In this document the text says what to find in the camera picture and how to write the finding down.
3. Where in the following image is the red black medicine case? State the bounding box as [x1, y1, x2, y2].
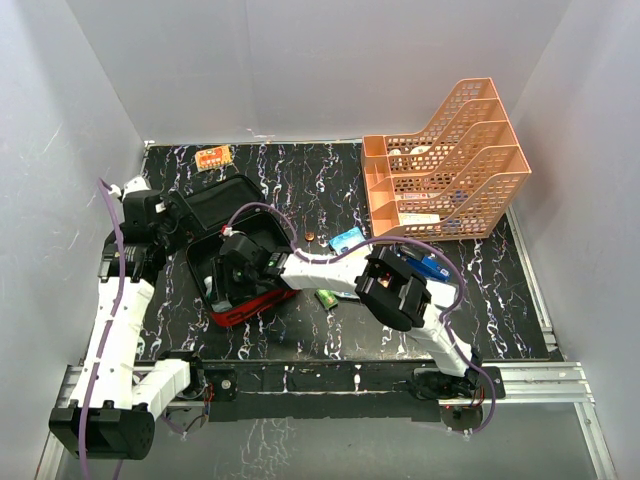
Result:
[169, 173, 301, 329]

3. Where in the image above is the green wind oil box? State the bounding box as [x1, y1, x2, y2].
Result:
[315, 289, 338, 310]

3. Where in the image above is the white gauze pad bag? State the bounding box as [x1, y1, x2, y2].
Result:
[427, 280, 457, 309]

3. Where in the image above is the white green pill bottle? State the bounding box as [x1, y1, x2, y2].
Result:
[204, 276, 217, 303]

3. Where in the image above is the white blue gauze packet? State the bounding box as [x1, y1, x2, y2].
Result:
[332, 291, 360, 301]

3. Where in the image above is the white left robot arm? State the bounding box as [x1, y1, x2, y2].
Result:
[49, 176, 207, 464]

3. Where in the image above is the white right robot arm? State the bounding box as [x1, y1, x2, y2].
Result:
[203, 228, 482, 397]

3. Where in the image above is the orange snack packet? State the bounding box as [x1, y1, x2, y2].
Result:
[194, 145, 233, 172]

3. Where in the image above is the blue cotton swab bag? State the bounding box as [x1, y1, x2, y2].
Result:
[329, 227, 365, 256]

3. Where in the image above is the blue stapler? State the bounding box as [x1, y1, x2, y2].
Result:
[397, 244, 451, 282]

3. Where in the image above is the orange mesh file organizer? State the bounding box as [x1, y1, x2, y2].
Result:
[361, 77, 531, 242]

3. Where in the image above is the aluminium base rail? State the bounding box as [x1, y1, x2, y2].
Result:
[34, 362, 619, 480]

